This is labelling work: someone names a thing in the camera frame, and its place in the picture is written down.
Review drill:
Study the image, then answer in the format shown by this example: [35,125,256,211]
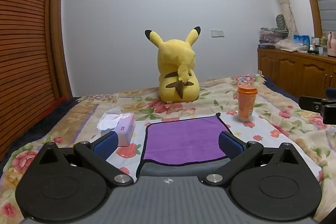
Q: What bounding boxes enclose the wooden slatted wardrobe door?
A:
[0,0,73,161]

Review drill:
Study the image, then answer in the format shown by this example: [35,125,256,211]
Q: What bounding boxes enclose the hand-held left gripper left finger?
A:
[34,131,132,187]

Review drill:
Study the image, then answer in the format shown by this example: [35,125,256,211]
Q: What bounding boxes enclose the orange cup with lid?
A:
[238,85,258,122]

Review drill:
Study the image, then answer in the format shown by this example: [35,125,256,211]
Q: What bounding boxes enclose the purple tissue box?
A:
[97,112,136,147]

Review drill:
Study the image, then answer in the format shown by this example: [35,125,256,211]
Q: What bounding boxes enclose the pink jug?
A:
[327,30,336,57]

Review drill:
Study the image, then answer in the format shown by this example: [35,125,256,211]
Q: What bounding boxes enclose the blue packet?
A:
[293,34,311,47]

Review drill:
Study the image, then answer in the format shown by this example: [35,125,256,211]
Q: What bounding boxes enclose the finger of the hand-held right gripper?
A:
[299,96,326,112]

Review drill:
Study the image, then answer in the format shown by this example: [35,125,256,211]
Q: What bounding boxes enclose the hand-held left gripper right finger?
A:
[204,131,302,186]

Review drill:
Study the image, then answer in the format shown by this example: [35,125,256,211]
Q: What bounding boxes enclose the stack of folded cloths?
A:
[259,27,289,49]

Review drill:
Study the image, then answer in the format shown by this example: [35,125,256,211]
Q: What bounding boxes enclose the pale floral cloth pile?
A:
[274,39,302,51]

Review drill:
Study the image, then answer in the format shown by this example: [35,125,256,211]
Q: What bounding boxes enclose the dark hand fan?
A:
[276,14,287,30]

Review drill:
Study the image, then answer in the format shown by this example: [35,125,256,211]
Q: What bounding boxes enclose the purple towel with black edge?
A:
[136,113,231,178]

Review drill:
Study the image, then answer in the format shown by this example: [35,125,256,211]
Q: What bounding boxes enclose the yellow plush toy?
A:
[144,26,201,104]

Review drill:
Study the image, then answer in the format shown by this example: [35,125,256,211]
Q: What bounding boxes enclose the wooden cabinet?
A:
[257,48,336,97]

